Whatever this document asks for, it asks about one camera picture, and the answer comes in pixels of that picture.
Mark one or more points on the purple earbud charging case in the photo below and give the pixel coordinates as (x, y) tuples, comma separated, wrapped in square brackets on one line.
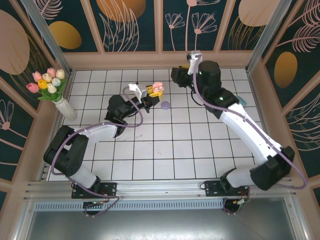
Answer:
[(165, 105)]

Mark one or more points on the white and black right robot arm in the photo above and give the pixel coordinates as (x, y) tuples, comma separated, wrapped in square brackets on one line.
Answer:
[(272, 175)]

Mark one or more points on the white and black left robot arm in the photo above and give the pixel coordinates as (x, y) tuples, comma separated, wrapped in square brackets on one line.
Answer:
[(67, 155)]

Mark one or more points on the light blue toy shovel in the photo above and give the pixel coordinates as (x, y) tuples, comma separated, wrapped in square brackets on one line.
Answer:
[(242, 100)]

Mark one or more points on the white ribbed vase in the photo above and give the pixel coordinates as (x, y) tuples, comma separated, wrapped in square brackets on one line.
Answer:
[(66, 111)]

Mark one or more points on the pastel tulip bouquet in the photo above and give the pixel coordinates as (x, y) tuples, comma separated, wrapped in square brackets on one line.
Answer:
[(51, 87)]

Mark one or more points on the black electronics box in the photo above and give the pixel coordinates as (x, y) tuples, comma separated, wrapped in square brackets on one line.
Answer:
[(93, 207), (233, 206)]

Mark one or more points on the grey steel panel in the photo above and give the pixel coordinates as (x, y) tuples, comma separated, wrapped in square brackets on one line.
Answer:
[(160, 225)]

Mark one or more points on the aluminium frame post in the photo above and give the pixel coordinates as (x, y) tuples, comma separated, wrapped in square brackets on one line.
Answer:
[(45, 32), (268, 32)]

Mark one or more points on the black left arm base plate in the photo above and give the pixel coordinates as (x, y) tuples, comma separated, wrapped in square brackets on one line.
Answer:
[(110, 187)]

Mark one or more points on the aluminium mounting rail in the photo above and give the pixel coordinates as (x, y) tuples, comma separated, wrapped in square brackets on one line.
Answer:
[(160, 187)]

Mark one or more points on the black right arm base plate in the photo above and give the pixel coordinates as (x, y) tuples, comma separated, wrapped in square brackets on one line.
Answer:
[(212, 187)]

